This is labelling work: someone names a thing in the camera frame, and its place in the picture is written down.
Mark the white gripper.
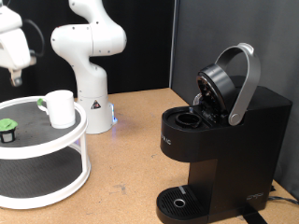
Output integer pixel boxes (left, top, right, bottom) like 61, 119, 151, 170
0, 27, 33, 88

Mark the coffee pod green lid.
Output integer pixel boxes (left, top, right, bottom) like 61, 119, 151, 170
0, 118, 19, 144

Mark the white mug green-taped handle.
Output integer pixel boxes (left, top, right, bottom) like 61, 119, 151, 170
36, 90, 77, 130

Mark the black Keurig coffee machine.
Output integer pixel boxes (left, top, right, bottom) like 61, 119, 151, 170
155, 42, 293, 224

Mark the white two-tier turntable shelf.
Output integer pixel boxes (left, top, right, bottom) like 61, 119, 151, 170
0, 95, 92, 210

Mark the black backdrop curtain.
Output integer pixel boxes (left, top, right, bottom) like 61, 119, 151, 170
0, 0, 176, 104

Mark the clear water reservoir black lid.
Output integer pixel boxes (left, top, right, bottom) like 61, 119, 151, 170
230, 75, 258, 91

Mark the grey partition panel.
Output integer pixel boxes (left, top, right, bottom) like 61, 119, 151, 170
170, 0, 299, 200

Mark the black tape strip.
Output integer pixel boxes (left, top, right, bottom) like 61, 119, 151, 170
237, 203, 269, 224

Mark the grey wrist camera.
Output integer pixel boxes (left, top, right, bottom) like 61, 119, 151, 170
28, 49, 37, 66

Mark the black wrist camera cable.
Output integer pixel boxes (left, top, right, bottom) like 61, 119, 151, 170
22, 18, 46, 59

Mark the coffee machine power cable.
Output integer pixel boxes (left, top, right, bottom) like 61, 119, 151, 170
267, 195, 299, 206

